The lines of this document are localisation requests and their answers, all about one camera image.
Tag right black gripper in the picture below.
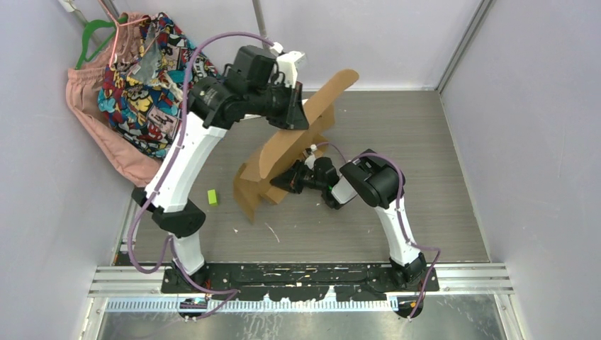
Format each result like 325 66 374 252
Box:
271 159 327 194

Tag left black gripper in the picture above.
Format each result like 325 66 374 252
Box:
247 79 311 131

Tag brown cardboard box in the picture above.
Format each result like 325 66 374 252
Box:
233 69 359 223

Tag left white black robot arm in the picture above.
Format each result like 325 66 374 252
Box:
133 45 309 293

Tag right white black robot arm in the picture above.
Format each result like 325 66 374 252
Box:
270 149 428 291

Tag small green block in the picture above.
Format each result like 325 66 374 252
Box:
207 189 218 206

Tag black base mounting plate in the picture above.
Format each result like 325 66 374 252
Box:
160 263 440 317

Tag white stand with pole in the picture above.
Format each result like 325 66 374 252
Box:
252 1 293 130

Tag colourful comic print shorts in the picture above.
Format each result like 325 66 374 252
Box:
98 12 222 159

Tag pink clothes hanger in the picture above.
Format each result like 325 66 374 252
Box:
99 1 150 71

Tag pink shorts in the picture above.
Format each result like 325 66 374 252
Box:
66 41 164 186

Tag green clothes hanger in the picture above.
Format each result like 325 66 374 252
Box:
74 19 117 69

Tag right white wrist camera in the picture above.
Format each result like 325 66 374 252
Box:
304 144 318 170

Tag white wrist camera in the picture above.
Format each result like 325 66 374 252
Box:
304 144 318 170
269 42 307 89

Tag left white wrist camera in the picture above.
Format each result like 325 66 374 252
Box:
269 42 307 89

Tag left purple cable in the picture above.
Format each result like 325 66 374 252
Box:
126 31 278 322

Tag aluminium frame rail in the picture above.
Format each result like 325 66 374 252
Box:
74 187 527 340

